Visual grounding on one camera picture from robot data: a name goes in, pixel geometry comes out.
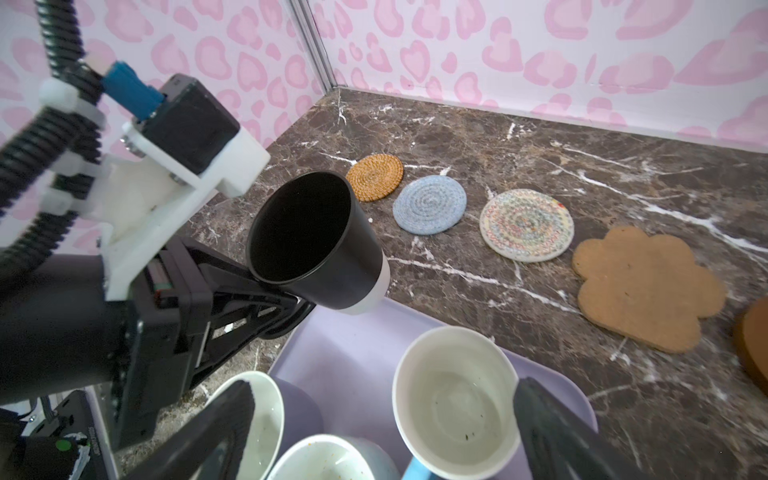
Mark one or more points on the white speckled mug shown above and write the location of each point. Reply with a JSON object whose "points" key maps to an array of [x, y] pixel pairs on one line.
{"points": [[326, 456]]}

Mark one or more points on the blue-grey woven coaster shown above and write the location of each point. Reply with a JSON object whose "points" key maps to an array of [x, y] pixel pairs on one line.
{"points": [[430, 205]]}

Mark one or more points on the black mug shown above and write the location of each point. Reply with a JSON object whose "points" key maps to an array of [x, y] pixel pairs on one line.
{"points": [[311, 238]]}

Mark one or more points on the lavender plastic tray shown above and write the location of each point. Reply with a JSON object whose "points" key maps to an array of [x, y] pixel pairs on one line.
{"points": [[347, 364]]}

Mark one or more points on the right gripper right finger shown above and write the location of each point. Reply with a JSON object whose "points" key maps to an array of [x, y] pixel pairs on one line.
{"points": [[559, 445]]}

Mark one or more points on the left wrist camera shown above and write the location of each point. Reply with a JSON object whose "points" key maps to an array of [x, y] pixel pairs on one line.
{"points": [[187, 147]]}

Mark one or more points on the round brown wooden coaster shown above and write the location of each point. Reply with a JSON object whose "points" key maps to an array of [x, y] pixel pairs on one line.
{"points": [[751, 341]]}

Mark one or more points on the light blue mug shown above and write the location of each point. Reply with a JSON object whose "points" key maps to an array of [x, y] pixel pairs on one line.
{"points": [[452, 399]]}

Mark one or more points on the woven rattan coaster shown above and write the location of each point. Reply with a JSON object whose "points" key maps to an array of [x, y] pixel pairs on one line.
{"points": [[375, 176]]}

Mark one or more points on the lavender mug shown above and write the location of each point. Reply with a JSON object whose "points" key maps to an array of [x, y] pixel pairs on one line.
{"points": [[284, 414]]}

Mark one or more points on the cork paw-shaped coaster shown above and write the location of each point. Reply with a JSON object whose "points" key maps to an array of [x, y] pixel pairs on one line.
{"points": [[647, 288]]}

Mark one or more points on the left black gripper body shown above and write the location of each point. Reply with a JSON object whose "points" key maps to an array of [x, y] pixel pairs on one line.
{"points": [[173, 310]]}

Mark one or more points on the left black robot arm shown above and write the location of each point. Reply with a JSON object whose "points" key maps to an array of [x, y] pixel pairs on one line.
{"points": [[80, 373]]}

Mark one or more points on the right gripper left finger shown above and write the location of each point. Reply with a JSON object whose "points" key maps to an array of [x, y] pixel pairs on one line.
{"points": [[210, 446]]}

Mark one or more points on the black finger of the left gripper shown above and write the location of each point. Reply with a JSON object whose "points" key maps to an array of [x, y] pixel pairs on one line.
{"points": [[229, 310]]}

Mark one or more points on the multicolour woven round coaster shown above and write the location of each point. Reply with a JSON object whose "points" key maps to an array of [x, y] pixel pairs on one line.
{"points": [[526, 226]]}

